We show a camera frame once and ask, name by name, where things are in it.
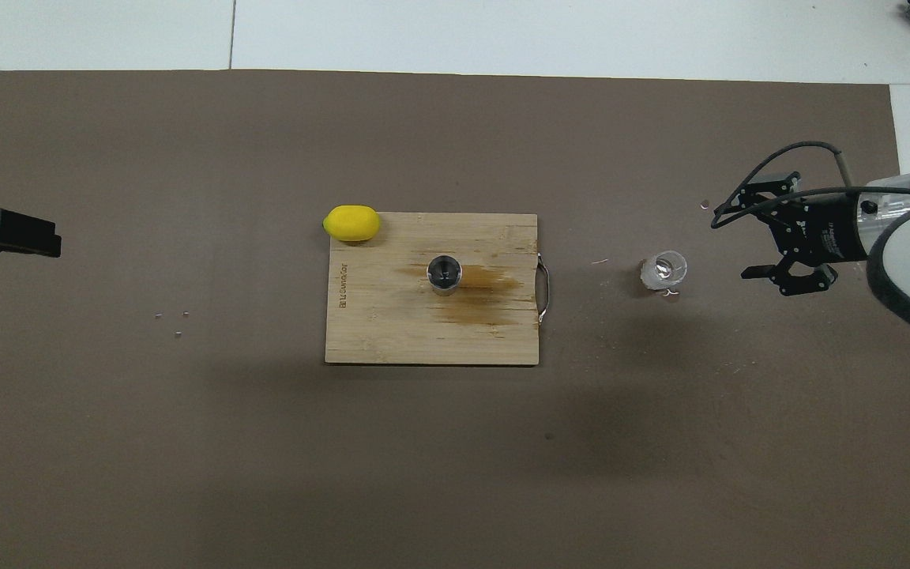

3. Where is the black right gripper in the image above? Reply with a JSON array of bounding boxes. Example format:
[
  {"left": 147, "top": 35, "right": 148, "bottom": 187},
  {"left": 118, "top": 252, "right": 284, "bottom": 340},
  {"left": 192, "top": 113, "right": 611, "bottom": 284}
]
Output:
[{"left": 728, "top": 171, "right": 868, "bottom": 297}]

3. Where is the wooden cutting board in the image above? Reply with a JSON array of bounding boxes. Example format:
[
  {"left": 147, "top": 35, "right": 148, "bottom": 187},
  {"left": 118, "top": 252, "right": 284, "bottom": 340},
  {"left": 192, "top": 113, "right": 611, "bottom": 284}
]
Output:
[{"left": 325, "top": 212, "right": 551, "bottom": 367}]

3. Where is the clear plastic cup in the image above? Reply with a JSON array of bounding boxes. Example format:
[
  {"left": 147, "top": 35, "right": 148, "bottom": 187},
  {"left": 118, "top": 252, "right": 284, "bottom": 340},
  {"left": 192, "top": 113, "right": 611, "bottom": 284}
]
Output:
[{"left": 640, "top": 251, "right": 689, "bottom": 292}]

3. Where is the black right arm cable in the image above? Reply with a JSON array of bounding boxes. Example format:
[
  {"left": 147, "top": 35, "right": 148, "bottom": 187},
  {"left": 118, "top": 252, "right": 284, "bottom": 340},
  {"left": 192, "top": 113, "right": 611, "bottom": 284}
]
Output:
[{"left": 710, "top": 141, "right": 910, "bottom": 230}]

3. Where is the yellow lemon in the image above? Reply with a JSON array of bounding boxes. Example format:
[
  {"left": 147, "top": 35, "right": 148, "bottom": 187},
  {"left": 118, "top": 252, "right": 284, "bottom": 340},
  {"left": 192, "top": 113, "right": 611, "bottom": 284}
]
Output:
[{"left": 322, "top": 205, "right": 382, "bottom": 243}]

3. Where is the steel jigger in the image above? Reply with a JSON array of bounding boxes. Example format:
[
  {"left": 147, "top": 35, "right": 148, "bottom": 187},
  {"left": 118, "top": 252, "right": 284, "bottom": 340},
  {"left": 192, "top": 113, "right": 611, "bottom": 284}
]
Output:
[{"left": 427, "top": 254, "right": 464, "bottom": 296}]

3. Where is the brown table mat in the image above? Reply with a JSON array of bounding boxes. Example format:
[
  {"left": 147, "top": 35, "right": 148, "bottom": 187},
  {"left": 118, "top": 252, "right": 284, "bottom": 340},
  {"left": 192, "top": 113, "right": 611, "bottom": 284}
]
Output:
[{"left": 0, "top": 70, "right": 910, "bottom": 569}]

